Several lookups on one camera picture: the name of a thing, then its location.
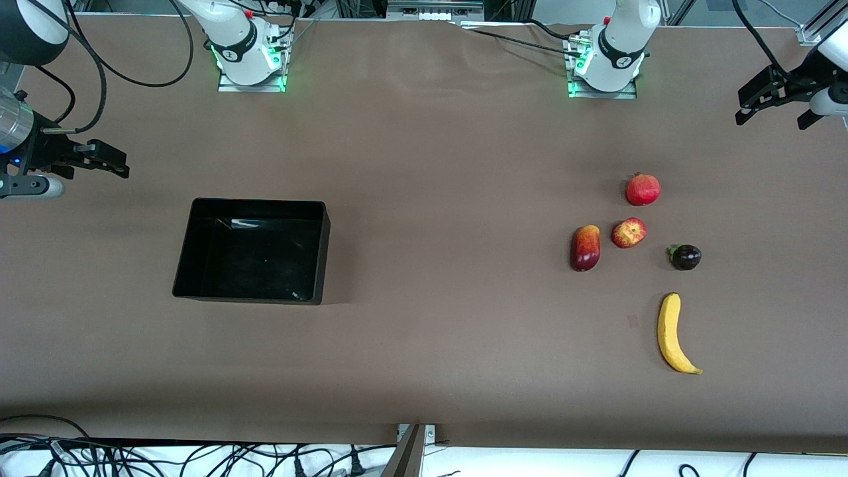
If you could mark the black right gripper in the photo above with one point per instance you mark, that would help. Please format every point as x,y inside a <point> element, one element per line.
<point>46,152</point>

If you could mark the black plastic box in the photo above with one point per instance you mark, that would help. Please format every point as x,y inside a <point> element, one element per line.
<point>255,255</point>

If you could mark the yellow banana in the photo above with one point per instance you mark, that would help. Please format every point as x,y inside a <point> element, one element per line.
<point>668,331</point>

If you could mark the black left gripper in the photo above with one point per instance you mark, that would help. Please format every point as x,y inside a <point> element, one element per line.
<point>797,87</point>

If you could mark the dark camera mount post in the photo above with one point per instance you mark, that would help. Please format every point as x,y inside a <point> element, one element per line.
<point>405,457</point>

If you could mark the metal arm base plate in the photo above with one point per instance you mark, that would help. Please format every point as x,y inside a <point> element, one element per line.
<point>626,91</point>
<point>228,87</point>

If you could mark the red yellow apple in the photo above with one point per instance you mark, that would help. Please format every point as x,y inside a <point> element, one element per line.
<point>629,233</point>

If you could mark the red yellow mango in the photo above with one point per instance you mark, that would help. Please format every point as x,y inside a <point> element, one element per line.
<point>585,248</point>

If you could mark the aluminium frame profile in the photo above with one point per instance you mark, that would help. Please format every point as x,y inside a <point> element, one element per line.
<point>818,23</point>

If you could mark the silver camera mount bracket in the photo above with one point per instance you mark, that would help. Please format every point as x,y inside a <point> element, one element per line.
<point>430,432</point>

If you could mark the red pomegranate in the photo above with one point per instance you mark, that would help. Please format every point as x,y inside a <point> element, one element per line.
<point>642,190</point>

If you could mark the white power strip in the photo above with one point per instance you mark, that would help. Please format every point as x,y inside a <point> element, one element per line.
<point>434,8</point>

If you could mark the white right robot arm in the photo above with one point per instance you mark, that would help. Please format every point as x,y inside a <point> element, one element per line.
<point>232,33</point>

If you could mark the brown table cover sheet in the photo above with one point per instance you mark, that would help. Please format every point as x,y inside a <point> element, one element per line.
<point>424,199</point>

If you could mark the dark purple mangosteen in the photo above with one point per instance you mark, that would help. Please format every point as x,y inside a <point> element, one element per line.
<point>686,258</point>

